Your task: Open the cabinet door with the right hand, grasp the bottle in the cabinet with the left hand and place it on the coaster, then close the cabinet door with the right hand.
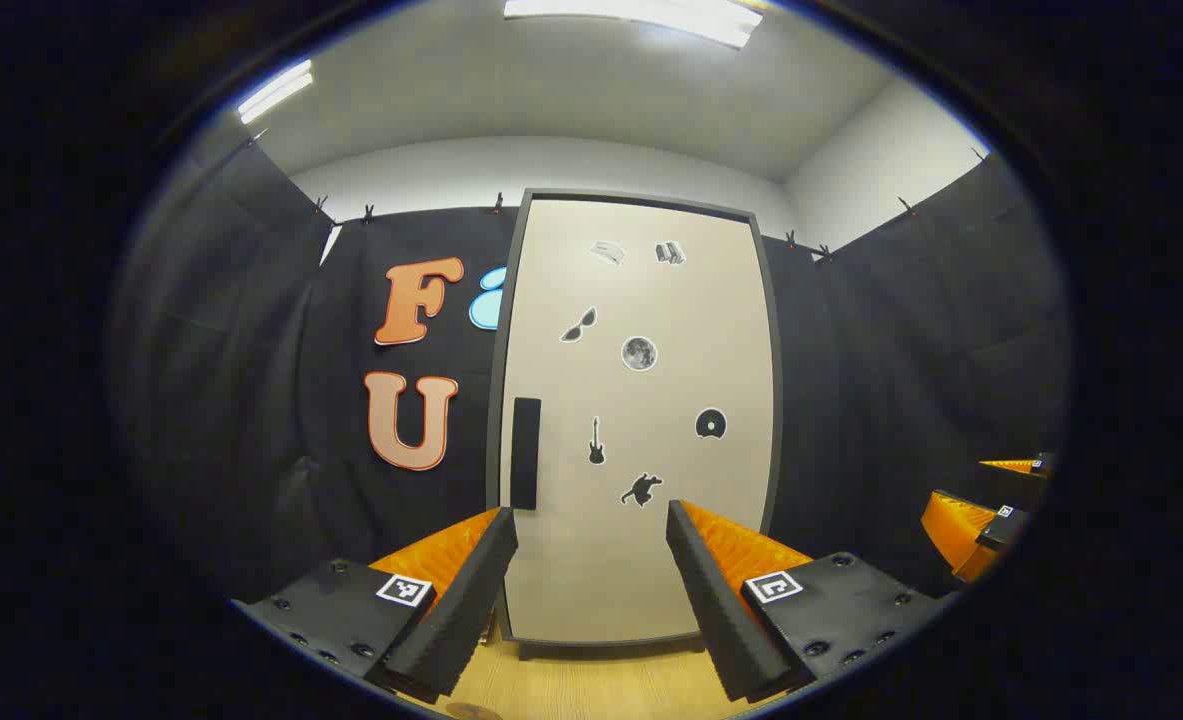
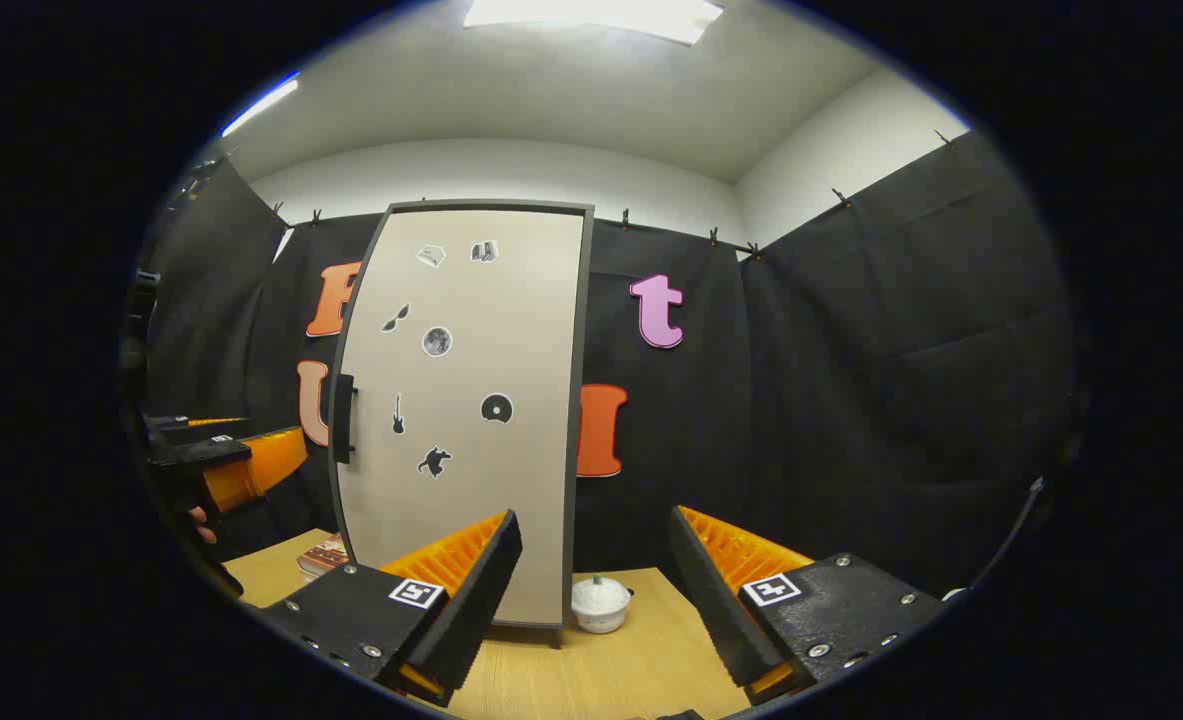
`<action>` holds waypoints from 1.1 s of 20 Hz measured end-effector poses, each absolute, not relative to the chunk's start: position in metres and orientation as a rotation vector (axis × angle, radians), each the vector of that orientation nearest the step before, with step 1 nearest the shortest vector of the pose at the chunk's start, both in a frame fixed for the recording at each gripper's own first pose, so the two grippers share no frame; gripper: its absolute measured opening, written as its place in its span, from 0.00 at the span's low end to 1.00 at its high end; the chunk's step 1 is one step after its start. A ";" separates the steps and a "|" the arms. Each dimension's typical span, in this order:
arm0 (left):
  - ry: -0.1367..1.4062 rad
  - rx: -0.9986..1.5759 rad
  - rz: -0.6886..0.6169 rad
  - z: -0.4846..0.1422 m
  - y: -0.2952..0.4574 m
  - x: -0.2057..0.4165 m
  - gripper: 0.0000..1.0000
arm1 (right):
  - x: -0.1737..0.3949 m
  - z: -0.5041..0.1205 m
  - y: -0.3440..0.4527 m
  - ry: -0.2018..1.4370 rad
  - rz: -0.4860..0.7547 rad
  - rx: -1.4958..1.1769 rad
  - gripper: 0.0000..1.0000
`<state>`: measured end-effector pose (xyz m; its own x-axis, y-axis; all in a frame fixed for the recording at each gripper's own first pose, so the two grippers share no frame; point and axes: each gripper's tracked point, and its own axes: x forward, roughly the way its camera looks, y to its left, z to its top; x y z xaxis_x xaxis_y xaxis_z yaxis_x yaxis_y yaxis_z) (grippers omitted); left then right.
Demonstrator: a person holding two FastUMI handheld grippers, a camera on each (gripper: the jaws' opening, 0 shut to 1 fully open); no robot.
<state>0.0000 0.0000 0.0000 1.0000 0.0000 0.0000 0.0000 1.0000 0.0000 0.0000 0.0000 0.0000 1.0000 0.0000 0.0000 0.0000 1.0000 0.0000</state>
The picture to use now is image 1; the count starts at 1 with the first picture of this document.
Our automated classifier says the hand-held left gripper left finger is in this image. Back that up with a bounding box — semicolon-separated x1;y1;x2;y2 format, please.
234;505;520;706

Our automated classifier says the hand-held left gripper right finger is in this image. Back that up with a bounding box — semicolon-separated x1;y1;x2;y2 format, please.
665;498;962;704

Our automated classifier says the beige cabinet door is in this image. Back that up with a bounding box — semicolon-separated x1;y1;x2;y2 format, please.
499;197;777;641

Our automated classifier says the black cabinet door handle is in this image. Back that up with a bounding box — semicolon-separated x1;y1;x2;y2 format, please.
510;397;542;512

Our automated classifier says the grey cabinet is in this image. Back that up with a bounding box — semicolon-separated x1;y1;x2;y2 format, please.
486;188;785;661

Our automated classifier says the black backdrop cloth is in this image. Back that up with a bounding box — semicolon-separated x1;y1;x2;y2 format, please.
111;125;1072;601

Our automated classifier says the ceiling light panel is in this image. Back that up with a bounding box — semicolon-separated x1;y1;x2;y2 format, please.
504;0;764;49
238;58;314;125

